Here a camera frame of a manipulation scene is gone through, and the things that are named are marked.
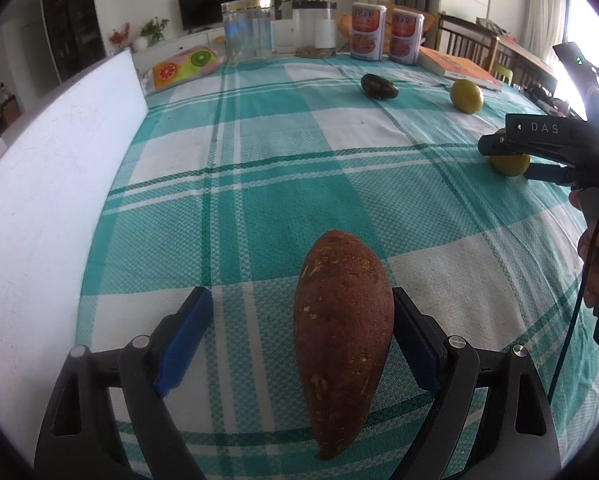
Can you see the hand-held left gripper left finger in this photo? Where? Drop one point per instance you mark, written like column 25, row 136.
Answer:
column 187, row 340

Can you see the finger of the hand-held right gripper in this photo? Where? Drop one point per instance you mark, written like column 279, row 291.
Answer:
column 499, row 146
column 549, row 174

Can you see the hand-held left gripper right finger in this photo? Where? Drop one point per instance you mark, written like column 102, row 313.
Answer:
column 427, row 365

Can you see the green orange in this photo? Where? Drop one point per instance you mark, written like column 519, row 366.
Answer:
column 466, row 96
column 510, row 166

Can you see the reddish sweet potato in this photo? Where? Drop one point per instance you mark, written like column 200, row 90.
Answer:
column 344, row 330

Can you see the white board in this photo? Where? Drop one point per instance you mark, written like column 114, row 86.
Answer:
column 49, row 200

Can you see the person's right hand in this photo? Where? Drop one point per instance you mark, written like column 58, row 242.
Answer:
column 592, row 260

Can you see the green stool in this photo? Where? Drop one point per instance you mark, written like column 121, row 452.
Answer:
column 502, row 73

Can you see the wooden chair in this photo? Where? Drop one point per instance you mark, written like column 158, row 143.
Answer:
column 462, row 40
column 527, row 62

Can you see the orange book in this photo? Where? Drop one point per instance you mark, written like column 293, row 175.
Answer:
column 459, row 67

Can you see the dark avocado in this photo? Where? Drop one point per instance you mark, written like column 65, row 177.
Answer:
column 379, row 86

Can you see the white curtain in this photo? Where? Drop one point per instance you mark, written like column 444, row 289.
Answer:
column 544, row 10

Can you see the pink labelled canister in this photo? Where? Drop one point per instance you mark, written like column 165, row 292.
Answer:
column 368, row 32
column 406, row 37

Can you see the teal checked tablecloth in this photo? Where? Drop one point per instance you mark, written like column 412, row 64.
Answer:
column 279, row 175

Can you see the clear canister with black lid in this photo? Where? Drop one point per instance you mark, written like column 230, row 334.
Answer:
column 313, row 32

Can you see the fruit print box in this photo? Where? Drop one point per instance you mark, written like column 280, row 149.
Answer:
column 184, row 66

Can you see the glass jar with gold lid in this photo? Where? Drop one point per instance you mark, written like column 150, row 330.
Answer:
column 248, row 32

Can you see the red flower arrangement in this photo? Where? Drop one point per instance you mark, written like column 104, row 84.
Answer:
column 119, row 36

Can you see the green plant in white vase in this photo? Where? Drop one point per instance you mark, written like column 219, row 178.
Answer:
column 152, row 30

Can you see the black television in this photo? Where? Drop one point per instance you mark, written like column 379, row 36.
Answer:
column 214, row 5

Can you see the dark display cabinet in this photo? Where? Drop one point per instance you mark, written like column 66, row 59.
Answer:
column 72, row 15

